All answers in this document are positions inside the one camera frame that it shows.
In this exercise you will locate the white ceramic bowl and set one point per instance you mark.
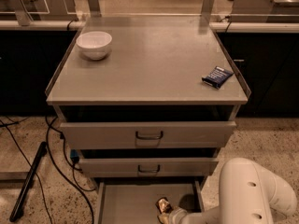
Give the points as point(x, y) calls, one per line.
point(94, 45)

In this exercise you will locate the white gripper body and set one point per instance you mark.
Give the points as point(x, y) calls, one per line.
point(177, 216)

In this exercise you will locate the dark blue snack packet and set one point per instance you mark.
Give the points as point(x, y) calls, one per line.
point(217, 77)

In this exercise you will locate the black bar on floor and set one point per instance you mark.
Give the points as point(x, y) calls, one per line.
point(17, 209)

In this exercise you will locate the grey top drawer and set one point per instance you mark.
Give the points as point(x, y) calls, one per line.
point(130, 135)

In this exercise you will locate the grey drawer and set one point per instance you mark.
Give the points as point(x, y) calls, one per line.
point(148, 167)
point(130, 135)
point(133, 200)

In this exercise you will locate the white horizontal rail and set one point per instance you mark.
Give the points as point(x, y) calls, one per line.
point(234, 27)

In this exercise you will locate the grey middle drawer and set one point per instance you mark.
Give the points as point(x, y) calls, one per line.
point(148, 167)

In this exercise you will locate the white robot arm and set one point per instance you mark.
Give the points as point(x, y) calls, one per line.
point(248, 194)

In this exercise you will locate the grey bottom drawer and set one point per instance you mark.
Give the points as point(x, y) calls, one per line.
point(133, 200)

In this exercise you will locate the grey metal drawer cabinet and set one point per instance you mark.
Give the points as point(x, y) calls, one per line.
point(153, 74)

